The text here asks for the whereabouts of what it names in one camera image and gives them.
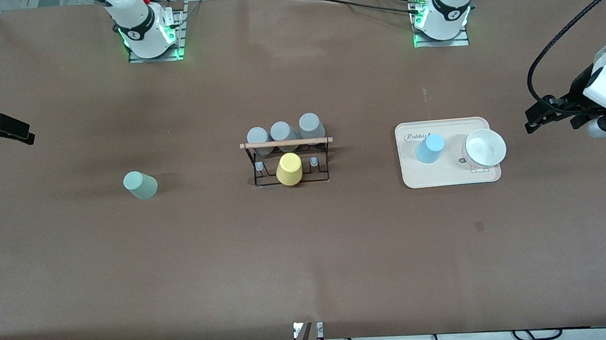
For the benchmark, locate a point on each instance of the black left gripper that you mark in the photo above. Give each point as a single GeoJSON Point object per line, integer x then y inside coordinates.
{"type": "Point", "coordinates": [577, 90]}

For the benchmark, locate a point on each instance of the light blue plastic cup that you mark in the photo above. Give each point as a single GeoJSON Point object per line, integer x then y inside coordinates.
{"type": "Point", "coordinates": [430, 149]}

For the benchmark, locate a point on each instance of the mint green plastic cup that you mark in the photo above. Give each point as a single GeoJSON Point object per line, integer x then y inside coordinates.
{"type": "Point", "coordinates": [141, 185]}

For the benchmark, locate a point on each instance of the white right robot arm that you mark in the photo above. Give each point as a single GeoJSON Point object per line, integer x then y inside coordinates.
{"type": "Point", "coordinates": [140, 26]}

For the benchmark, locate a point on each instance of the white bowl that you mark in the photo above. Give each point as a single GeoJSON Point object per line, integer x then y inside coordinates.
{"type": "Point", "coordinates": [485, 147]}

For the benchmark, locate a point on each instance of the beige rectangular tray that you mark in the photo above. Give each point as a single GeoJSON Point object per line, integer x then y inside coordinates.
{"type": "Point", "coordinates": [444, 174]}

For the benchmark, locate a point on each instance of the dark brown tape patch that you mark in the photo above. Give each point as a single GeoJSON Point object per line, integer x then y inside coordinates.
{"type": "Point", "coordinates": [479, 225]}

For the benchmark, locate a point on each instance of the grey plastic cup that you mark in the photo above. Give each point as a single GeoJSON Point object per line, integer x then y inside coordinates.
{"type": "Point", "coordinates": [282, 131]}
{"type": "Point", "coordinates": [311, 125]}
{"type": "Point", "coordinates": [258, 135]}

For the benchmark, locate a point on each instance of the yellow plastic cup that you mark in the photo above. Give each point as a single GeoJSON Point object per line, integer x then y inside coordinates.
{"type": "Point", "coordinates": [289, 170]}

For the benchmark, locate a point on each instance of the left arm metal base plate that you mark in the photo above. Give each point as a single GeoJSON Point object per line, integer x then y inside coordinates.
{"type": "Point", "coordinates": [436, 44]}

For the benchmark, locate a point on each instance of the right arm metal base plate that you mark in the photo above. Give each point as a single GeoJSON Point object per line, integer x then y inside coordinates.
{"type": "Point", "coordinates": [178, 44]}

